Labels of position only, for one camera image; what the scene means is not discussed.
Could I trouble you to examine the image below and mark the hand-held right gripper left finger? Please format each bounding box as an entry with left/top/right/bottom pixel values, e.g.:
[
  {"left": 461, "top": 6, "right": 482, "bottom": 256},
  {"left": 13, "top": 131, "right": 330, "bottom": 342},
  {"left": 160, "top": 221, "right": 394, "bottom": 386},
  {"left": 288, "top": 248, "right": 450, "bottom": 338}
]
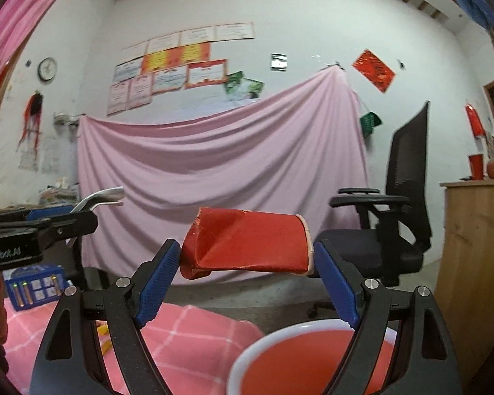
[{"left": 28, "top": 238, "right": 182, "bottom": 395}]

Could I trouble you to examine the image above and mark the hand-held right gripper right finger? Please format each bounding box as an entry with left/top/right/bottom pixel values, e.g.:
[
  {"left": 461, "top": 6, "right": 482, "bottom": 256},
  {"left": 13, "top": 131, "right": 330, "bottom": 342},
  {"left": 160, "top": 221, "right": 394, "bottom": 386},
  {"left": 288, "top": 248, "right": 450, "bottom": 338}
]
[{"left": 313, "top": 241, "right": 464, "bottom": 395}]

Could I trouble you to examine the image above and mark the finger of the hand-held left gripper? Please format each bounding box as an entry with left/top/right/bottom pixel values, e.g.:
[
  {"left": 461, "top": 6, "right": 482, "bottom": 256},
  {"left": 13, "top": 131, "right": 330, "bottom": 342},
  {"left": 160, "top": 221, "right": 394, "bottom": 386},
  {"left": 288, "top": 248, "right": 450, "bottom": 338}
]
[
  {"left": 41, "top": 212, "right": 98, "bottom": 251},
  {"left": 0, "top": 209, "right": 72, "bottom": 223}
]

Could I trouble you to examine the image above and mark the silver foil wrapper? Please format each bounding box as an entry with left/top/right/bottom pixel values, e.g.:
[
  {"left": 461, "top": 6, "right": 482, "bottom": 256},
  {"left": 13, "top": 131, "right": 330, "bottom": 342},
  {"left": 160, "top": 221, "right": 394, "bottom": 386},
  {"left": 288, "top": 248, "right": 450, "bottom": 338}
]
[{"left": 72, "top": 186, "right": 125, "bottom": 215}]

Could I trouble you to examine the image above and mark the red plastic bucket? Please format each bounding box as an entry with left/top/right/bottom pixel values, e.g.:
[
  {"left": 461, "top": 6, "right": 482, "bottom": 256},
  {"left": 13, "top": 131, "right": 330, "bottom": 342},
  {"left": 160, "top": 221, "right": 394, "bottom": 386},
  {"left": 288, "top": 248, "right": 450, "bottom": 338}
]
[{"left": 226, "top": 319, "right": 398, "bottom": 395}]

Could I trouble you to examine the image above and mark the crushed red paper cup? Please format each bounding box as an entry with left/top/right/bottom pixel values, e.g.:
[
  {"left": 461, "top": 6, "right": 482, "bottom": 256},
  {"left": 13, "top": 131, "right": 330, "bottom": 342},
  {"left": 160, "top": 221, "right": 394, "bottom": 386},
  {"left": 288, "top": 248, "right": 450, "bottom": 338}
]
[{"left": 180, "top": 207, "right": 315, "bottom": 280}]

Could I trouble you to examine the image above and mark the wooden shelf unit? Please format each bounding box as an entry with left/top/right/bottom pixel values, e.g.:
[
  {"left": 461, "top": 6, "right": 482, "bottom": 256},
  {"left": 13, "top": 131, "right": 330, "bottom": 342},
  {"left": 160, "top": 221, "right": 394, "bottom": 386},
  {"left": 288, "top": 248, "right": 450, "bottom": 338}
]
[{"left": 0, "top": 201, "right": 40, "bottom": 215}]

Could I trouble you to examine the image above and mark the stack of books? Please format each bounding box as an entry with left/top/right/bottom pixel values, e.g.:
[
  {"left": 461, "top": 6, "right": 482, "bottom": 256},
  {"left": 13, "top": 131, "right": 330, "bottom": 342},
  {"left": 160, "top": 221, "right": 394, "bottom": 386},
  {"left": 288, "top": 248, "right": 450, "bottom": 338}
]
[{"left": 38, "top": 177, "right": 80, "bottom": 206}]

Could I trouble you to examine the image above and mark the blue printed box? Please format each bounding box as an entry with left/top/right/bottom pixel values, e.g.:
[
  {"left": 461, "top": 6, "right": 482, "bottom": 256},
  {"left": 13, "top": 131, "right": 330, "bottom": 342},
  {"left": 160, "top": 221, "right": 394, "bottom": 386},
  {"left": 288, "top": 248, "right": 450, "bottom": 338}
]
[{"left": 4, "top": 265, "right": 72, "bottom": 309}]

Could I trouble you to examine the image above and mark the pink checked blanket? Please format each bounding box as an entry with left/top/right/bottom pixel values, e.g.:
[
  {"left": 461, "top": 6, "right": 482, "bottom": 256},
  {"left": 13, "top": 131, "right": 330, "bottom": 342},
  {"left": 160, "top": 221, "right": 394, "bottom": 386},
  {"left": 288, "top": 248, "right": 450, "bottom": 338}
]
[{"left": 2, "top": 298, "right": 268, "bottom": 395}]

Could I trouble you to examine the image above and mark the yellow wrapper scrap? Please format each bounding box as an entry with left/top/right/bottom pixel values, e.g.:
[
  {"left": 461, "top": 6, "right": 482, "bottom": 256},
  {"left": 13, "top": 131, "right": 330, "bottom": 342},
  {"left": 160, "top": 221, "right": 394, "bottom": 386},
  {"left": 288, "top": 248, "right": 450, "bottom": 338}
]
[{"left": 98, "top": 324, "right": 112, "bottom": 355}]

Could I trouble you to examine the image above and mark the red tassel ornament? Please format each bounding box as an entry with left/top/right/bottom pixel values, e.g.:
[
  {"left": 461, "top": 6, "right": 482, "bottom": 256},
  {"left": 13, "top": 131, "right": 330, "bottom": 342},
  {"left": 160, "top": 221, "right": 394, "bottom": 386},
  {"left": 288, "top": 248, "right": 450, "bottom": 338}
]
[{"left": 20, "top": 92, "right": 44, "bottom": 149}]

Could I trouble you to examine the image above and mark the black office chair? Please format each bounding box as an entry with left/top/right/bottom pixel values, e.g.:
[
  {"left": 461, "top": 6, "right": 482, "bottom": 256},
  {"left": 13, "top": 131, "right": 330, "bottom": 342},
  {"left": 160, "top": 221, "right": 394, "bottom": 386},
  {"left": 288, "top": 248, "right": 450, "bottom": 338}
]
[{"left": 307, "top": 101, "right": 433, "bottom": 319}]

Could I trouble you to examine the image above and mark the wooden cabinet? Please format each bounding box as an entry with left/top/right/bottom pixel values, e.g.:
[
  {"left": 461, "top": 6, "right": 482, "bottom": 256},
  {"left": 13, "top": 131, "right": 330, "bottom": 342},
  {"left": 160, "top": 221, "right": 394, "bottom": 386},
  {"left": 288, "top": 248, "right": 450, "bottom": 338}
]
[{"left": 434, "top": 177, "right": 494, "bottom": 383}]

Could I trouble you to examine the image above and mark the pink hanging sheet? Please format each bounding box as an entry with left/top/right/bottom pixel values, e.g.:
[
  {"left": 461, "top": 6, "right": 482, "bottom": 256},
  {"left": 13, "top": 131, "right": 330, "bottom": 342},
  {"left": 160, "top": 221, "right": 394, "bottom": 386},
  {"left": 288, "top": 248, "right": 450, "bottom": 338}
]
[{"left": 77, "top": 66, "right": 371, "bottom": 286}]

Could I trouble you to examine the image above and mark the green hanging basket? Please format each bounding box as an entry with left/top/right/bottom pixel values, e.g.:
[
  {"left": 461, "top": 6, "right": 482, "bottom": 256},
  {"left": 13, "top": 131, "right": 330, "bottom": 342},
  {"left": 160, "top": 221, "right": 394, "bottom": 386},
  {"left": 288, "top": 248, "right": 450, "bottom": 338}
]
[{"left": 359, "top": 111, "right": 383, "bottom": 137}]

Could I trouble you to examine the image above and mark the pink curtain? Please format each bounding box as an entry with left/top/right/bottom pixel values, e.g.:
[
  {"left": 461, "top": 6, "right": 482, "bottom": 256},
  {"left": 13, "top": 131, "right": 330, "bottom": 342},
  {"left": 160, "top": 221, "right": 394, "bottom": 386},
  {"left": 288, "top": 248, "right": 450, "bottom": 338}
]
[{"left": 0, "top": 0, "right": 87, "bottom": 95}]

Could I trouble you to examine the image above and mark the green nature picture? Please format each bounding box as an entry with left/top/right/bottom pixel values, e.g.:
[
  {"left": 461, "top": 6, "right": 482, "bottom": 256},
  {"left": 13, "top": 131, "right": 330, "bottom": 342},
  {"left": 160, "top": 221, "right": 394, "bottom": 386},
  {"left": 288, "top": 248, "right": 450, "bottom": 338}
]
[
  {"left": 224, "top": 71, "right": 248, "bottom": 95},
  {"left": 241, "top": 78, "right": 265, "bottom": 100}
]

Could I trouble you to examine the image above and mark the red hanging ornament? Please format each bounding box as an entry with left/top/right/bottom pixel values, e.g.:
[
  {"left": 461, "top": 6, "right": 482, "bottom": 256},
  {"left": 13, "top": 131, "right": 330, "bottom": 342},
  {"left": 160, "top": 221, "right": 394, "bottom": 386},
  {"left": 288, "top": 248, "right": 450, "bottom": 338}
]
[{"left": 465, "top": 104, "right": 486, "bottom": 138}]

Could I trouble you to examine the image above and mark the white wall paper sheet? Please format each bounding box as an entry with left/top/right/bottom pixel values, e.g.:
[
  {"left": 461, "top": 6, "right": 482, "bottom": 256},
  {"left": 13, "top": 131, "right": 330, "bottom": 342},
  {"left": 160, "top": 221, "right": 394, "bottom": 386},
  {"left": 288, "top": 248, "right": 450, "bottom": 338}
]
[
  {"left": 18, "top": 142, "right": 40, "bottom": 171},
  {"left": 41, "top": 138, "right": 60, "bottom": 173}
]

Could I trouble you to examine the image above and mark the white wall rack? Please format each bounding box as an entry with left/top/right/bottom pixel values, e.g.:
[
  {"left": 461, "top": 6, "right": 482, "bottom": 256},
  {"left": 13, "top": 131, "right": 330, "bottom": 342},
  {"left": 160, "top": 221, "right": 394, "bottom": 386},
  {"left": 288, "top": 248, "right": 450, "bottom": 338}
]
[{"left": 53, "top": 111, "right": 85, "bottom": 126}]

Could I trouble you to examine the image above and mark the wooden window frame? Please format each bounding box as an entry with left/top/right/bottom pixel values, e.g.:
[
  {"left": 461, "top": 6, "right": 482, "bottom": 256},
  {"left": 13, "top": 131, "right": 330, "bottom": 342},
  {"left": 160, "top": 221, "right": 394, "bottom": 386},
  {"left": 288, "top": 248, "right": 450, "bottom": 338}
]
[{"left": 0, "top": 45, "right": 29, "bottom": 171}]

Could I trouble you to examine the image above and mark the round wall clock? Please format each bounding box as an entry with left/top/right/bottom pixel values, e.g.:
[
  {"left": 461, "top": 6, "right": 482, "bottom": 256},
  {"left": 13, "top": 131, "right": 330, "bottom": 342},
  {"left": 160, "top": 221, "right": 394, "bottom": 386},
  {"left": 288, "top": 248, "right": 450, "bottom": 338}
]
[{"left": 38, "top": 57, "right": 58, "bottom": 82}]

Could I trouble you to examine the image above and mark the group of wall certificates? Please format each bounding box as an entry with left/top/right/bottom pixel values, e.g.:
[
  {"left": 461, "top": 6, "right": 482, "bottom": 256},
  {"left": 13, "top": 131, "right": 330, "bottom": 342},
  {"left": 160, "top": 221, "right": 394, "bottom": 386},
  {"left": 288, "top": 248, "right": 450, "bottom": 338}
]
[{"left": 106, "top": 22, "right": 256, "bottom": 117}]

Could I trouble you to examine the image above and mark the red diamond wall poster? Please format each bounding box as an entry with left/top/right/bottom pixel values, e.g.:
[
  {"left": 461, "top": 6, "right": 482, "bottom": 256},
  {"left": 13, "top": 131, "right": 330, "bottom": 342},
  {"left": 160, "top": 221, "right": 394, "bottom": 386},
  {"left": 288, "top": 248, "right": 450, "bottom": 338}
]
[{"left": 351, "top": 48, "right": 396, "bottom": 94}]

